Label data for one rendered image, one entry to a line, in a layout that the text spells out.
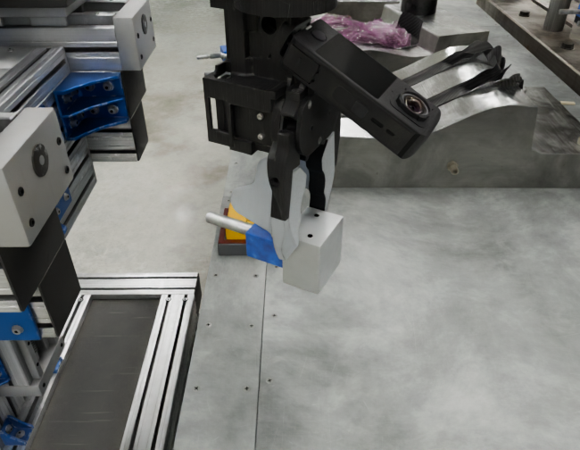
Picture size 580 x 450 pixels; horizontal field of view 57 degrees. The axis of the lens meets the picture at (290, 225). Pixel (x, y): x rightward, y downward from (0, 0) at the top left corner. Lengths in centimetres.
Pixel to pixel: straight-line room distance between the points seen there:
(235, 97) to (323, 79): 7
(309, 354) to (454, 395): 15
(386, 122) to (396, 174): 45
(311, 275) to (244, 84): 17
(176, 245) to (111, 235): 27
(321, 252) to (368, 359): 16
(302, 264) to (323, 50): 18
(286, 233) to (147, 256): 160
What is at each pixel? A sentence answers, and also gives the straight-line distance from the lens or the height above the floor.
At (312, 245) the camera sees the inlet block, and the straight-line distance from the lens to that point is 44.
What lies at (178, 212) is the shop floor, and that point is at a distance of 221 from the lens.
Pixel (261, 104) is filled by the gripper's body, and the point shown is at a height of 108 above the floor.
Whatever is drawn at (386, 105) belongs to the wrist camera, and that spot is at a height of 109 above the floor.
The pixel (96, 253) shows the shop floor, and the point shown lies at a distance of 208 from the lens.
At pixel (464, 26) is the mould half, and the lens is 125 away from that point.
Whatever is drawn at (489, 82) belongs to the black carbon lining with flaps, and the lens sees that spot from 85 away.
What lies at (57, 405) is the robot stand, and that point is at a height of 21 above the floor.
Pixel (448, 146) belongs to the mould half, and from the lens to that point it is 81.
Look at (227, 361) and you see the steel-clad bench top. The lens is 56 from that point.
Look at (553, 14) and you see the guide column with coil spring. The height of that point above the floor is 83.
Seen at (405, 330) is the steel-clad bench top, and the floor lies 80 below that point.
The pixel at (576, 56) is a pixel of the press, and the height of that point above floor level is 79.
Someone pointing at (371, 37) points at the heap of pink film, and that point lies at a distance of 117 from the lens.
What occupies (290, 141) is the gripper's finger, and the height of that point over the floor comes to 106.
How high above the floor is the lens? 123
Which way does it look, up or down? 36 degrees down
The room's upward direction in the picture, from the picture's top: straight up
